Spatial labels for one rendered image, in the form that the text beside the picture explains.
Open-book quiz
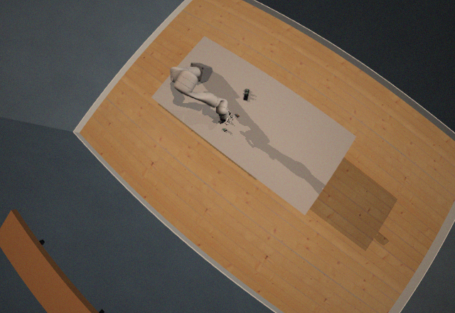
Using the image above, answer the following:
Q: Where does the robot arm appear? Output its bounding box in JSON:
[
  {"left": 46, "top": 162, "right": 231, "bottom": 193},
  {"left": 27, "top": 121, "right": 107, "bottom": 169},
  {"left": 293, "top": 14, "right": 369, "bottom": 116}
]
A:
[{"left": 170, "top": 67, "right": 235, "bottom": 125}]

